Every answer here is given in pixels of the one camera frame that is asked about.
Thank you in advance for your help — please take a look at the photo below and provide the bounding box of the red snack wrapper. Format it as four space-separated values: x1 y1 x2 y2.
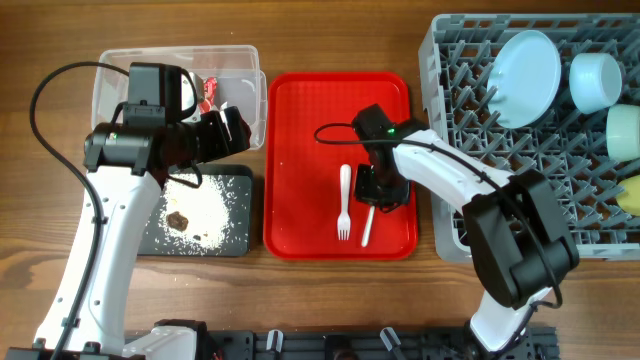
199 77 218 114

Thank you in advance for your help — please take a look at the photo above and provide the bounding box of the white plastic spoon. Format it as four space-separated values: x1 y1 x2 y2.
361 205 376 248

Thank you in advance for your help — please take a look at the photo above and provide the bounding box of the rice food waste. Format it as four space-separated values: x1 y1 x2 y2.
152 172 251 254

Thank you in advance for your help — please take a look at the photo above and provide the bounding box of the light blue plate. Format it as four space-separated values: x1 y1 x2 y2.
487 30 561 129

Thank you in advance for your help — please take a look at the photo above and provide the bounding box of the light blue bowl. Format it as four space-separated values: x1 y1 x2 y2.
569 53 622 115

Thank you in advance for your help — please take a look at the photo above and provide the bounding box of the yellow plastic cup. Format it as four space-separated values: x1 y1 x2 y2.
616 175 640 217

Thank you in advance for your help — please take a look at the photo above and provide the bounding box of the green bowl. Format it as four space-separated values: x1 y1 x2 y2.
606 104 639 162

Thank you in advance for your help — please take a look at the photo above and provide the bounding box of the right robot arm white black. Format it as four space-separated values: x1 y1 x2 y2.
351 104 580 358

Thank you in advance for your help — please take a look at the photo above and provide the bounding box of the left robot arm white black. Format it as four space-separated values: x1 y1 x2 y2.
6 62 251 359

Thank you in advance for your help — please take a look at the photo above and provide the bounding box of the grey dishwasher rack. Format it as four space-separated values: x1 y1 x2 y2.
418 14 639 261

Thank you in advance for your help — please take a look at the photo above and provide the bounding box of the white plastic fork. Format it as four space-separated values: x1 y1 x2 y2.
337 164 352 241

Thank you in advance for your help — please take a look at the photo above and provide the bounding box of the clear plastic bin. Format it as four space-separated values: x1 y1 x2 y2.
91 45 268 150

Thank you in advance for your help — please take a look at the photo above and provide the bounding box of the red serving tray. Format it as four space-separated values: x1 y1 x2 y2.
263 72 418 261

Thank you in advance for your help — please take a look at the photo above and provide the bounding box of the black tray bin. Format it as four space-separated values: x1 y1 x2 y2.
137 163 255 258

